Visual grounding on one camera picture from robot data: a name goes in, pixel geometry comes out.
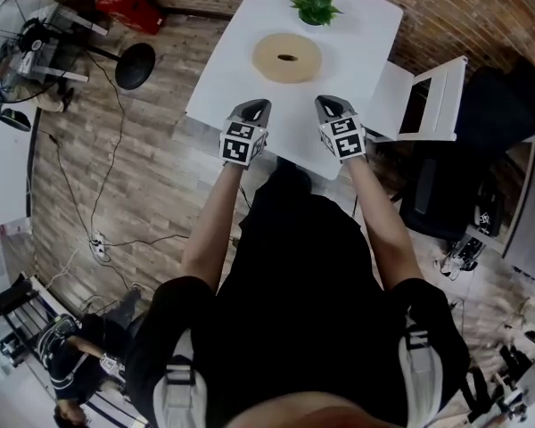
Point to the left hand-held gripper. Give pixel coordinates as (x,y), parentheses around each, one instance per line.
(241,145)

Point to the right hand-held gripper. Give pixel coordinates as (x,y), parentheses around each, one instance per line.
(345,141)

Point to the person's left forearm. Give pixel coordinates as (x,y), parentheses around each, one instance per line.
(209,230)

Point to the person's right forearm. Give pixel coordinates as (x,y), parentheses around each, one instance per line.
(379,225)

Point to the green potted plant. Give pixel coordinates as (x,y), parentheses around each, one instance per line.
(314,7)

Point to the white chair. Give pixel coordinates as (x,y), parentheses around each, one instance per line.
(450,96)

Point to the black standing fan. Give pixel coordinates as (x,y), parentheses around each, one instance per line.
(135,67)

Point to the red plastic crate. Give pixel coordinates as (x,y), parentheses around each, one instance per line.
(129,9)

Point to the black office chair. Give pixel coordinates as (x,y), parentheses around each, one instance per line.
(495,105)

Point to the person's body in black clothing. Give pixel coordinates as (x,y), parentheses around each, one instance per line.
(294,283)

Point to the small white side table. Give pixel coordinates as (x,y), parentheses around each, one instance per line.
(96,29)

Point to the equipment bundle on floor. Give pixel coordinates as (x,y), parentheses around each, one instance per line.
(468,248)

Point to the white power strip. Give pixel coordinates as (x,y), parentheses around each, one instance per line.
(99,243)

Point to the person's head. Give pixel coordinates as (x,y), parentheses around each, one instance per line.
(312,415)

